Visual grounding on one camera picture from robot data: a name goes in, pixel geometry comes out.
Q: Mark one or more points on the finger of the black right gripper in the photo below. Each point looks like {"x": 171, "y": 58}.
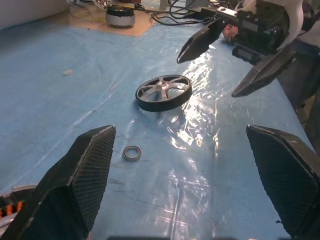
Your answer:
{"x": 265, "y": 73}
{"x": 200, "y": 42}

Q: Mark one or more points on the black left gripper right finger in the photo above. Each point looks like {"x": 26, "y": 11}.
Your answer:
{"x": 290, "y": 180}

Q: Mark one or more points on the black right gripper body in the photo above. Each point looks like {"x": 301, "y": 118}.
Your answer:
{"x": 260, "y": 27}

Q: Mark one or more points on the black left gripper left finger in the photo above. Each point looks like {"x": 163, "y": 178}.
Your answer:
{"x": 75, "y": 190}

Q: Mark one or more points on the silver motor stator housing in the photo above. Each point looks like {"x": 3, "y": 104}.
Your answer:
{"x": 12, "y": 208}

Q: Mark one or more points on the black-rimmed silver spoked rotor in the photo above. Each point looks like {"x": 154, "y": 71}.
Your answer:
{"x": 160, "y": 106}

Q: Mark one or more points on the silver wheel-shaped metal part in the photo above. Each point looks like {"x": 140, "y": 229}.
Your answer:
{"x": 120, "y": 21}

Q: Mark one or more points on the round metal gear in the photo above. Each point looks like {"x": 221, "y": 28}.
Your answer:
{"x": 102, "y": 3}

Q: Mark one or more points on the black adapter box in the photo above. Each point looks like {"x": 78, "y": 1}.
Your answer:
{"x": 207, "y": 11}

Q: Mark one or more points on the brown cardboard sheet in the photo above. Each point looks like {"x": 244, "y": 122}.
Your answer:
{"x": 140, "y": 28}

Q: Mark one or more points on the blue plastic table cover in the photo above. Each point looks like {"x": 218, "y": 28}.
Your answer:
{"x": 75, "y": 100}

